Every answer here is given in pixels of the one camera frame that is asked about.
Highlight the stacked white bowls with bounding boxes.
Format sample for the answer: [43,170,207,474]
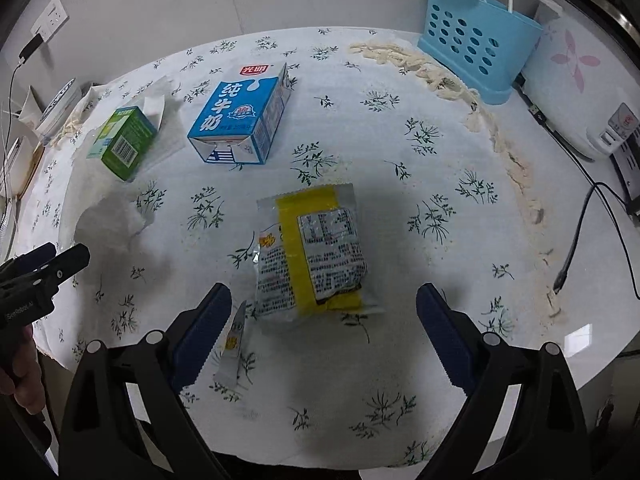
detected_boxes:
[0,135,36,196]

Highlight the person's left hand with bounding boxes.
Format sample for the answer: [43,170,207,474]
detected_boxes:
[0,325,46,413]

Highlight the clear bubble wrap sheet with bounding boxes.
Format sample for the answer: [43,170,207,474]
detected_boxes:
[75,75,186,261]

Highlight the white double wall socket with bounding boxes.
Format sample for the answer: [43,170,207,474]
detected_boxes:
[31,0,68,41]

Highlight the blue white patterned bowl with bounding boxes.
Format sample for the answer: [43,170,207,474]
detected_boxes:
[37,78,83,136]

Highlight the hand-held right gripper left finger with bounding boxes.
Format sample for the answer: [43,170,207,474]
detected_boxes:
[59,282,233,480]

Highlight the green cardboard box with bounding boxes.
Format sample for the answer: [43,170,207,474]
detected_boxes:
[87,106,159,182]

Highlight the black charger plug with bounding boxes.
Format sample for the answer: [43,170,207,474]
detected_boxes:
[16,34,43,67]

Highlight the black power cable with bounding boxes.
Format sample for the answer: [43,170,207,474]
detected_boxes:
[520,85,640,291]

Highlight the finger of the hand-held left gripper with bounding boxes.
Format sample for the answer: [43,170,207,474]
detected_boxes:
[30,244,91,291]
[0,242,57,276]

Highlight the yellow silver snack packet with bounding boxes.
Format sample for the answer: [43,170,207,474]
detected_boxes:
[252,183,383,320]

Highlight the light blue utensil holder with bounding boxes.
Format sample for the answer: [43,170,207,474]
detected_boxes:
[417,0,543,106]

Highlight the white toaster oven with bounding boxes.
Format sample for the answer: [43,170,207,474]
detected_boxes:
[610,130,640,221]

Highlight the small silver sachet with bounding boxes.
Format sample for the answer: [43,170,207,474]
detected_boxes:
[214,301,253,391]

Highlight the blue white milk carton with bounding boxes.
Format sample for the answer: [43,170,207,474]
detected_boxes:
[187,62,292,166]

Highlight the white floral rice cooker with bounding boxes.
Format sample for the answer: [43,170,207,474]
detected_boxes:
[520,0,640,161]

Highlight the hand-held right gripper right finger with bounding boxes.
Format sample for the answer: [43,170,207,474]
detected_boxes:
[416,282,591,480]

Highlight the white floral tablecloth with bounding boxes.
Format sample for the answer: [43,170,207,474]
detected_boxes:
[30,27,566,471]

